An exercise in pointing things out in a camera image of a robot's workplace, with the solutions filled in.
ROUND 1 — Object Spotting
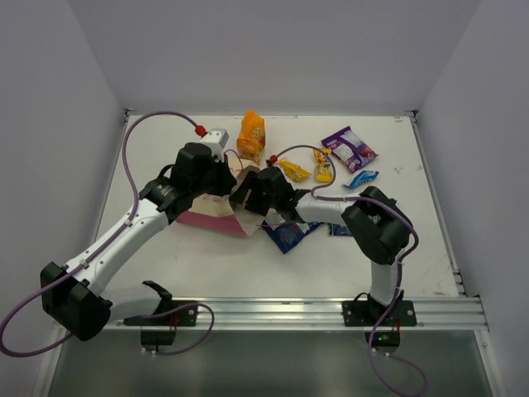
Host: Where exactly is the yellow candy bag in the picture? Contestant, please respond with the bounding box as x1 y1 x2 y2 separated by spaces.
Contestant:
312 148 334 184

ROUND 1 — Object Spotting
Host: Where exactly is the dark blue vinegar chip bag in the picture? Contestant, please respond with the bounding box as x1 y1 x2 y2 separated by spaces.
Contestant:
328 223 353 237

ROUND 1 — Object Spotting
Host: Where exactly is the yellow orange snack packet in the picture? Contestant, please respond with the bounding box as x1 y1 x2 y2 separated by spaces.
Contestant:
278 159 312 183

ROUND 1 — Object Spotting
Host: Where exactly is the light blue white wrapper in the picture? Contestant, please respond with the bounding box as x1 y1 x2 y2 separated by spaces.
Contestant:
342 170 379 189

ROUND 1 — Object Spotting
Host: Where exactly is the purple snack packet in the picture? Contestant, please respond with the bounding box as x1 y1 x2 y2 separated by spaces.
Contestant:
321 127 378 174

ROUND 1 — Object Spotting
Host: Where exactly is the black controller box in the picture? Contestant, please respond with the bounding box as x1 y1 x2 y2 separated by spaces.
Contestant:
365 331 401 349
140 327 176 351

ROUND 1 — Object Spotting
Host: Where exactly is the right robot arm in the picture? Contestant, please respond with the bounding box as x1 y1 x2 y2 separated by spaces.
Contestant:
230 167 415 325

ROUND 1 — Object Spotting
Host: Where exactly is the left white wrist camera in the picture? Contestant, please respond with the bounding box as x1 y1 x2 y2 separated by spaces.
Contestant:
199 129 229 162

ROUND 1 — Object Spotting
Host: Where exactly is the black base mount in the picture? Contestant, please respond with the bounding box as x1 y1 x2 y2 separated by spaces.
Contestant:
123 300 198 328
341 293 417 327

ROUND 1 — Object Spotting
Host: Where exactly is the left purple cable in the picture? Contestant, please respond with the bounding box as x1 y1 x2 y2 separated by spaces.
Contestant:
0 110 217 357

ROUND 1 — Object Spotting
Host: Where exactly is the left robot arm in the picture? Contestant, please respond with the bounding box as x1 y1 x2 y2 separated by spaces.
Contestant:
41 142 236 341

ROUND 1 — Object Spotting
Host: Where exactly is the right black controller box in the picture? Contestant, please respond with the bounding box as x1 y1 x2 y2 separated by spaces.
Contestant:
365 331 401 349

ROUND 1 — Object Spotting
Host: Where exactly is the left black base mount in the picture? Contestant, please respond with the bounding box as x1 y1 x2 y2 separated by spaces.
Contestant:
123 300 198 328

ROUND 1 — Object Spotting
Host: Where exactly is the left black controller box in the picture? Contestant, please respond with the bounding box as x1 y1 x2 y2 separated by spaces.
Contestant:
140 327 176 351

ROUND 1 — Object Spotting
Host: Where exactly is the pink beige paper bag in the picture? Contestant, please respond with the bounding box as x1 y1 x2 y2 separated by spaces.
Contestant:
175 151 274 239

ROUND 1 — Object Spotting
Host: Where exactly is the aluminium front rail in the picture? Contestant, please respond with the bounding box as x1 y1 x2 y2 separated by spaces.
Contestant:
53 295 488 332

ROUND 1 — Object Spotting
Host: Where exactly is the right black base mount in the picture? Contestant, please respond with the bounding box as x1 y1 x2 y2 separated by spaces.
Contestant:
341 293 417 327

